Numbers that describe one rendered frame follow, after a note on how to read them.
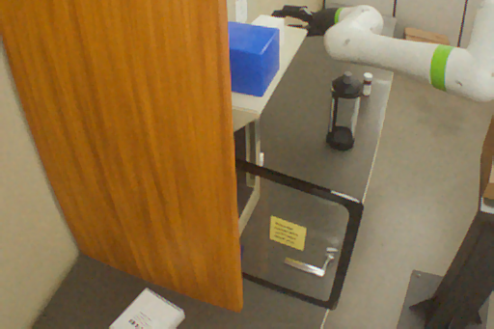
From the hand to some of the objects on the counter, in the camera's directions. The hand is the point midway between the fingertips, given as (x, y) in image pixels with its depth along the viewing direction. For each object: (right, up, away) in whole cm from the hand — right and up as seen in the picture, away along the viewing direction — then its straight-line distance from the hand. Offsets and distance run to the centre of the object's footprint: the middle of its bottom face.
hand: (285, 21), depth 161 cm
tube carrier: (+18, -40, 0) cm, 44 cm away
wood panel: (-37, -78, -39) cm, 94 cm away
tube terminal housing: (-26, -64, -24) cm, 73 cm away
